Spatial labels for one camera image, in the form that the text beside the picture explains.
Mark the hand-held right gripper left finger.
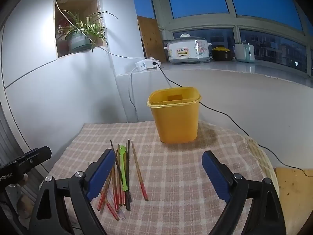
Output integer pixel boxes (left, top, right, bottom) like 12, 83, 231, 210
28, 149, 116, 235

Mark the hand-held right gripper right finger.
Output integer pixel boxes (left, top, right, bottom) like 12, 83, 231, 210
202, 150, 286, 235

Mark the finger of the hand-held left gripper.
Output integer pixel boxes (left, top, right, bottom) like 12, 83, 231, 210
15, 146, 52, 175

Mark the green plastic spoon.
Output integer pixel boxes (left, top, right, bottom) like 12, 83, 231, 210
119, 145, 129, 192

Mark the bundle of red-tipped chopsticks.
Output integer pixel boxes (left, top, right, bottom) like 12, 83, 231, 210
97, 139, 149, 221

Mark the clear plastic spoon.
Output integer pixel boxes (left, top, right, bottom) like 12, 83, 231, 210
105, 191, 126, 221

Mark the yellow plastic container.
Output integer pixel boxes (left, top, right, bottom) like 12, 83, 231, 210
147, 86, 203, 144

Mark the person's left hand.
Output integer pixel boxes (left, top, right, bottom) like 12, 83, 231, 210
5, 173, 34, 220

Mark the pink checked cloth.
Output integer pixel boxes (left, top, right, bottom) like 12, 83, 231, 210
48, 120, 278, 235

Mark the striped beige cushion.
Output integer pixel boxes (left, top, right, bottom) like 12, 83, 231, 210
245, 136, 280, 196

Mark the orange wooden panel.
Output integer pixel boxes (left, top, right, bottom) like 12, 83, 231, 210
274, 168, 313, 235

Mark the white power strip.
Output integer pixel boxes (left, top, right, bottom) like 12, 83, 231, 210
135, 57, 160, 71

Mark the potted spider plant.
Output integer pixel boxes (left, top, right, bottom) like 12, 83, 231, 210
57, 11, 118, 53

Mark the black pot with yellow lid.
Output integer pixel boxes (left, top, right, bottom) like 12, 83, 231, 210
211, 46, 233, 61

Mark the white and teal appliance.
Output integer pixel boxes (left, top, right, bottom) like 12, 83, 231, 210
234, 42, 256, 63

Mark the floral white rice cooker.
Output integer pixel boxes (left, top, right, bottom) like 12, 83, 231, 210
164, 33, 213, 65

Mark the wooden cutting board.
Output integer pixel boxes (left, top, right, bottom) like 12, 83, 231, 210
137, 15, 169, 60

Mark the white framed window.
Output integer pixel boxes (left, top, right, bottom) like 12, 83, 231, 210
130, 0, 313, 76

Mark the black cable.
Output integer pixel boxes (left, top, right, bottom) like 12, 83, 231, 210
153, 62, 313, 178

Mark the white power strip cable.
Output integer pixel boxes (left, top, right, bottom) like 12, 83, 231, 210
128, 66, 140, 123

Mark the white lamp cable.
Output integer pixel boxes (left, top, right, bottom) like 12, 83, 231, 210
55, 0, 141, 61

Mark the wooden wall niche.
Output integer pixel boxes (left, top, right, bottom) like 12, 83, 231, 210
54, 0, 109, 59

